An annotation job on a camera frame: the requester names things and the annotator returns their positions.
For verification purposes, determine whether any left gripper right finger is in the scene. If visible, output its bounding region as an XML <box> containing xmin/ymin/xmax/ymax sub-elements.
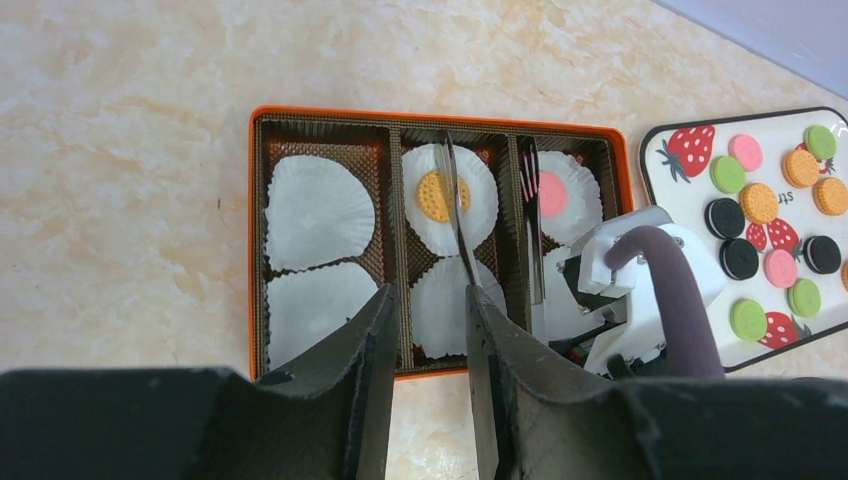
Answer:
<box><xmin>466</xmin><ymin>286</ymin><xmax>630</xmax><ymax>479</ymax></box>

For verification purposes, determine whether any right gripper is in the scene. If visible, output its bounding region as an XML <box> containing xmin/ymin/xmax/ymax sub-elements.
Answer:
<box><xmin>519</xmin><ymin>137</ymin><xmax>727</xmax><ymax>378</ymax></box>

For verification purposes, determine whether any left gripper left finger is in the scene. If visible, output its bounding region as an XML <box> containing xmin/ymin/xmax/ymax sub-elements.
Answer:
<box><xmin>258</xmin><ymin>284</ymin><xmax>400</xmax><ymax>479</ymax></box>

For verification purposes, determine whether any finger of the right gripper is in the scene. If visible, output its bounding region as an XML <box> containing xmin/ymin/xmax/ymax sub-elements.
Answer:
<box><xmin>439</xmin><ymin>131</ymin><xmax>480</xmax><ymax>286</ymax></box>

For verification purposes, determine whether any pink cookie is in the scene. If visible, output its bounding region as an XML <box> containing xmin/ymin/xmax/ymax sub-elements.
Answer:
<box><xmin>538</xmin><ymin>171</ymin><xmax>568</xmax><ymax>218</ymax></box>

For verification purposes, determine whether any orange cookie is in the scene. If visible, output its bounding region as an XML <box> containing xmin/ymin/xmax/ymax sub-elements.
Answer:
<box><xmin>840</xmin><ymin>260</ymin><xmax>848</xmax><ymax>292</ymax></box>
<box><xmin>739</xmin><ymin>183</ymin><xmax>779</xmax><ymax>225</ymax></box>
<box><xmin>415</xmin><ymin>170</ymin><xmax>472</xmax><ymax>224</ymax></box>

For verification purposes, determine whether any orange cookie box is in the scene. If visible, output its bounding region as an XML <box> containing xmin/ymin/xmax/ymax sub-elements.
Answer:
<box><xmin>248</xmin><ymin>106</ymin><xmax>633</xmax><ymax>378</ymax></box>

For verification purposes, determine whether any black cookie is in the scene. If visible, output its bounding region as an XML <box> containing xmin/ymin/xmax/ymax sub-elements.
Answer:
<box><xmin>704</xmin><ymin>198</ymin><xmax>745</xmax><ymax>240</ymax></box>
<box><xmin>802</xmin><ymin>235</ymin><xmax>842</xmax><ymax>275</ymax></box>
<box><xmin>718</xmin><ymin>238</ymin><xmax>760</xmax><ymax>281</ymax></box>

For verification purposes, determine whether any green cookie bottom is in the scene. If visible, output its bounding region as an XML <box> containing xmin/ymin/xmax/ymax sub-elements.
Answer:
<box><xmin>730</xmin><ymin>299</ymin><xmax>768</xmax><ymax>342</ymax></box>

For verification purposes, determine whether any green cookie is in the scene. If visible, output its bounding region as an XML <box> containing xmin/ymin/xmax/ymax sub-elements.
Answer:
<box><xmin>730</xmin><ymin>299</ymin><xmax>768</xmax><ymax>342</ymax></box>
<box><xmin>803</xmin><ymin>125</ymin><xmax>837</xmax><ymax>160</ymax></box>

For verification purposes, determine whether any strawberry pattern tray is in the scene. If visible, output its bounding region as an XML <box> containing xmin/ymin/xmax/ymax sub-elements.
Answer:
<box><xmin>639</xmin><ymin>107</ymin><xmax>847</xmax><ymax>372</ymax></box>

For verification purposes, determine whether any green cookie top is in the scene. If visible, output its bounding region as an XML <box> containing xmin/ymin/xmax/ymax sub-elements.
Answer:
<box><xmin>803</xmin><ymin>125</ymin><xmax>837</xmax><ymax>160</ymax></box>

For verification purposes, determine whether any black cookie on tray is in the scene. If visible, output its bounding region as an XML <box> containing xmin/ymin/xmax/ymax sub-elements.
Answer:
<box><xmin>802</xmin><ymin>235</ymin><xmax>842</xmax><ymax>275</ymax></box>

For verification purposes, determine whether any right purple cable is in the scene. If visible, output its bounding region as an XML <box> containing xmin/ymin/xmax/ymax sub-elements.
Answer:
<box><xmin>604</xmin><ymin>225</ymin><xmax>726</xmax><ymax>380</ymax></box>

